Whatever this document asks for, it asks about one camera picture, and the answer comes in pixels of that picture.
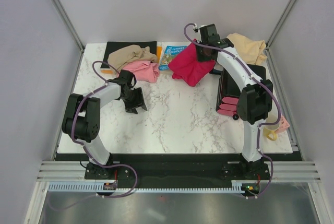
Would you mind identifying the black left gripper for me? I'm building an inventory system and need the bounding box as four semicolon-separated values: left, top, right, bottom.
120;87;147;114

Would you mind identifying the magenta t shirt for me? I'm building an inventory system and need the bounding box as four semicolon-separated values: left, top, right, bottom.
168;43;216;87

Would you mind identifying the blue illustrated paperback book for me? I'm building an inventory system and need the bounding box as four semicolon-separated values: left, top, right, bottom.
158;45;187;71

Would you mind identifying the black pink drawer organizer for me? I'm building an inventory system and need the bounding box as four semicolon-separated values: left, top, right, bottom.
215;64;267;121

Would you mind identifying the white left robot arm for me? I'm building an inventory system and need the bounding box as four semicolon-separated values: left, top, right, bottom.
62;70;147;179

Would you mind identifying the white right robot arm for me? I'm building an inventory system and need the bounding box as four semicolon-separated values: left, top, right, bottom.
193;24;273;179

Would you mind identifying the light pink t shirt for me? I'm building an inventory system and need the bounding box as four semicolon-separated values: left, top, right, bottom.
123;61;160;83

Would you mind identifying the beige t shirt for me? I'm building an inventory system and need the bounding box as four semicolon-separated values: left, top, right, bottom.
108;45;158;71

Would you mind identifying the black notebook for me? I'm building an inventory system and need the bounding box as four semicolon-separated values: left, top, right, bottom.
103;41;157;74

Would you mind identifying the cream yellow t shirt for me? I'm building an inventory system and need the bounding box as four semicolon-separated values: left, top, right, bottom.
227;33;267;65

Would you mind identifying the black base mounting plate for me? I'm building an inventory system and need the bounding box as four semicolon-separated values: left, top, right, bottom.
85;154;270;188

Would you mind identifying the yellow mug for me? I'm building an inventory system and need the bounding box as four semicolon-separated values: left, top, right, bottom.
263;114;280;141

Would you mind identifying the pink small box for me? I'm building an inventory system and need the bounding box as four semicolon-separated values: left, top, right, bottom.
276;115;290;134

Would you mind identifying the right aluminium frame post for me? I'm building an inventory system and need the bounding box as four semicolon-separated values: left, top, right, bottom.
267;0;314;48

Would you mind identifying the aluminium frame post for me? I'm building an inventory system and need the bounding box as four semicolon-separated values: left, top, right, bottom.
267;0;314;48
36;0;86;50

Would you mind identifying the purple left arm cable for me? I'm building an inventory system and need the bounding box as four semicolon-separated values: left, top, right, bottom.
48;61;138;211

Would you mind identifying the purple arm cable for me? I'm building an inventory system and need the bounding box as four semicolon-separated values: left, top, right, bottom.
48;61;138;211
183;22;282;200

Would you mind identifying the white slotted cable duct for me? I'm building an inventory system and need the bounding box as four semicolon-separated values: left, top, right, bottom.
47;182;246;194

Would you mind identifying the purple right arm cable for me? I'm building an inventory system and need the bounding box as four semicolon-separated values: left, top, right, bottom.
183;22;282;200

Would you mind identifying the left aluminium frame post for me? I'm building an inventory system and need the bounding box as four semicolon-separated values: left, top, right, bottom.
36;0;86;50

